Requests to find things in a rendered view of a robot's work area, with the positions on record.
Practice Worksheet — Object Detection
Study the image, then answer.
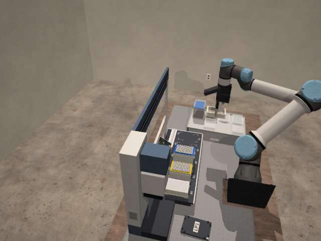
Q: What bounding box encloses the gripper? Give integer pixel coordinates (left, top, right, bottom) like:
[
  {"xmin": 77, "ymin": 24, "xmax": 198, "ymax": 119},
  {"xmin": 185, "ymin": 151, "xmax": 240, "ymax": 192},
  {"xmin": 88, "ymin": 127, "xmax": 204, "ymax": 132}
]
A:
[{"xmin": 215, "ymin": 83, "xmax": 232, "ymax": 117}]

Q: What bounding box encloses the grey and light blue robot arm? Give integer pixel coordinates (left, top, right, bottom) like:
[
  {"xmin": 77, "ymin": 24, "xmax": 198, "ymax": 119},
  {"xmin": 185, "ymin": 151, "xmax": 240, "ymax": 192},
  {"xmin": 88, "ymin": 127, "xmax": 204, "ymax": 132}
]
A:
[{"xmin": 218, "ymin": 58, "xmax": 321, "ymax": 183}]

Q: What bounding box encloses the yellow tip rack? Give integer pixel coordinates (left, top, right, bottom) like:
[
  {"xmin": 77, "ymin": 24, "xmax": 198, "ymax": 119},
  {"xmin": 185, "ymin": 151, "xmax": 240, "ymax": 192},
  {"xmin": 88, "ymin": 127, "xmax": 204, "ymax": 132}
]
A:
[{"xmin": 169, "ymin": 161, "xmax": 192, "ymax": 181}]

